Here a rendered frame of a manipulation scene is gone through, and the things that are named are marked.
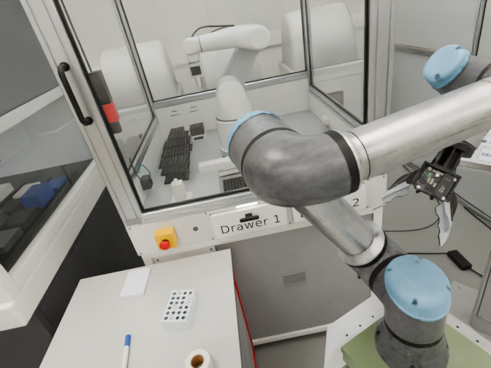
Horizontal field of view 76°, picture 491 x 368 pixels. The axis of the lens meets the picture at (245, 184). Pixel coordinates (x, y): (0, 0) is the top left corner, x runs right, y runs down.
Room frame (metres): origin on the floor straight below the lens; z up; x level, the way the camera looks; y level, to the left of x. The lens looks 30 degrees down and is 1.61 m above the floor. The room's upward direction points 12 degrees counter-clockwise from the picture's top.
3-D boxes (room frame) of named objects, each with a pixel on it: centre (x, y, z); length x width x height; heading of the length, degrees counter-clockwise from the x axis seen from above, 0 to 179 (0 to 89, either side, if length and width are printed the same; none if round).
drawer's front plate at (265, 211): (1.00, 0.01, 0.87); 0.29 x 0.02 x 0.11; 90
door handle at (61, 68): (0.98, 0.44, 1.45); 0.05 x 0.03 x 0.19; 0
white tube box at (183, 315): (0.72, 0.29, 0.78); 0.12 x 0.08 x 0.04; 169
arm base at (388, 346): (0.41, -0.30, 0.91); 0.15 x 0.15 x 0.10
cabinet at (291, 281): (1.48, -0.04, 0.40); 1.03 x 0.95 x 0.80; 90
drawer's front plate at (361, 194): (1.00, -0.30, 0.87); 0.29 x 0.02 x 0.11; 90
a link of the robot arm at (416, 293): (0.42, -0.29, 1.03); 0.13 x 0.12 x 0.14; 10
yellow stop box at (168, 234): (0.98, 0.34, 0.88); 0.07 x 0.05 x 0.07; 90
